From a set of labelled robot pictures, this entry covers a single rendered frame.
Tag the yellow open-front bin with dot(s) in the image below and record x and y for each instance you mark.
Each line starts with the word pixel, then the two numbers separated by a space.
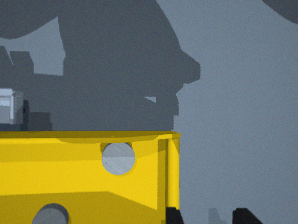
pixel 65 167

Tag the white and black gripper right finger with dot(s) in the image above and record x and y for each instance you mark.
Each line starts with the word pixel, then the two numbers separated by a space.
pixel 244 216

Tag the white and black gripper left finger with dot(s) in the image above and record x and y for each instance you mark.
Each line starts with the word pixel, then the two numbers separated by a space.
pixel 173 216

